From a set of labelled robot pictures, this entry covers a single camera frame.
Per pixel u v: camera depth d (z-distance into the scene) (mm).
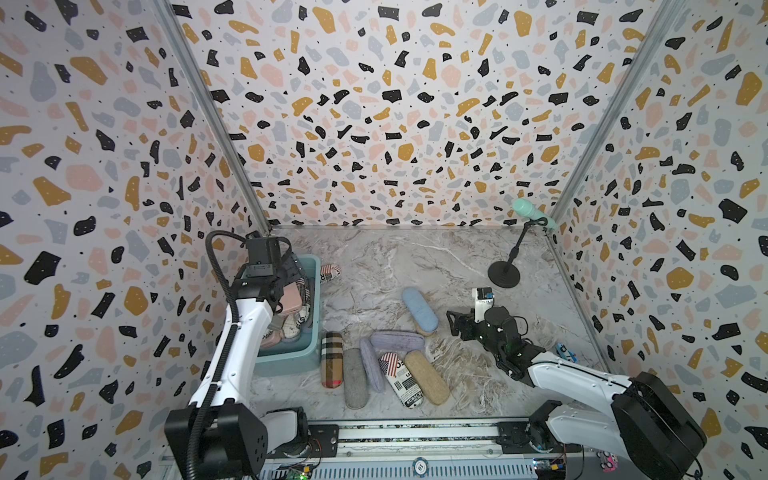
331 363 835
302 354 702
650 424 423
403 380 800
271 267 583
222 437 383
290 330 854
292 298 834
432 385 805
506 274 1069
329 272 1032
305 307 847
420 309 917
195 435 345
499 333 650
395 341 854
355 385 797
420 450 732
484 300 761
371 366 802
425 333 901
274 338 852
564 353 877
